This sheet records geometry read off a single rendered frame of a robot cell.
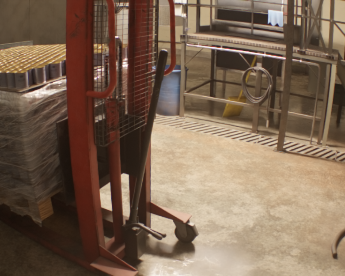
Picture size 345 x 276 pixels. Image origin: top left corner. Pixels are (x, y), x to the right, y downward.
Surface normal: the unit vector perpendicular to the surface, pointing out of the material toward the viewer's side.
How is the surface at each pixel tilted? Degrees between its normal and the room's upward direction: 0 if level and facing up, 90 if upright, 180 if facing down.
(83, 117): 90
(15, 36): 90
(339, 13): 90
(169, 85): 92
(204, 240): 0
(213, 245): 0
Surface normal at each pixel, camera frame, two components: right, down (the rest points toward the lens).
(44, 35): -0.48, 0.30
